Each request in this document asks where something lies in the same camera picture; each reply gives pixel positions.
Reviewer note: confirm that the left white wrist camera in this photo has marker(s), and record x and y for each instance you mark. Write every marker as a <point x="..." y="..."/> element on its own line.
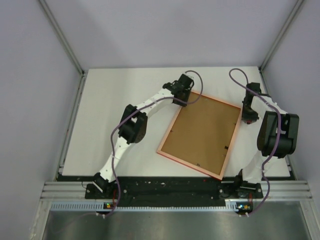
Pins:
<point x="190" y="76"/>

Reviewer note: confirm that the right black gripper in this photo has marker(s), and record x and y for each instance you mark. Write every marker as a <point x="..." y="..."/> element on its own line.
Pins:
<point x="245" y="117"/>

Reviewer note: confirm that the white slotted cable duct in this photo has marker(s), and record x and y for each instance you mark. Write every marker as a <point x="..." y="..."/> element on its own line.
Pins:
<point x="103" y="207"/>

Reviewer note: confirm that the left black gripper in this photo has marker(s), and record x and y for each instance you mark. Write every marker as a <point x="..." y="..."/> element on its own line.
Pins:
<point x="187" y="92"/>

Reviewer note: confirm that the left aluminium corner post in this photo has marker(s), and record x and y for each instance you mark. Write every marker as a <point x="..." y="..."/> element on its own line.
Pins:
<point x="60" y="36"/>

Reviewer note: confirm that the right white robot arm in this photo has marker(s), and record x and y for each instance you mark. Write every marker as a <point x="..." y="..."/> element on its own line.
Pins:
<point x="277" y="137"/>

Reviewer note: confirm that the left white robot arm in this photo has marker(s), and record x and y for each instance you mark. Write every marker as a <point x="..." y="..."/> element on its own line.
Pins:
<point x="133" y="125"/>

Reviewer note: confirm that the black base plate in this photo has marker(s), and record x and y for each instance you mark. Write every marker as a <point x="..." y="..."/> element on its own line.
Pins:
<point x="230" y="187"/>

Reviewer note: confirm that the right aluminium corner post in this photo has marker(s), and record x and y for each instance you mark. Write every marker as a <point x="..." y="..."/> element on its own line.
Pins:
<point x="298" y="6"/>

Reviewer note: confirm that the red picture frame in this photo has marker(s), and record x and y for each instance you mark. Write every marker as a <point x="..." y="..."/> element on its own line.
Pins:
<point x="165" y="147"/>

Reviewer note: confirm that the aluminium front rail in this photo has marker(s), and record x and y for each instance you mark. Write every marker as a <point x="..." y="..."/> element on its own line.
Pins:
<point x="282" y="190"/>

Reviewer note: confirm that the aluminium corner post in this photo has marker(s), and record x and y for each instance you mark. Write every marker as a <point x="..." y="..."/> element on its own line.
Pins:
<point x="298" y="6"/>
<point x="60" y="36"/>

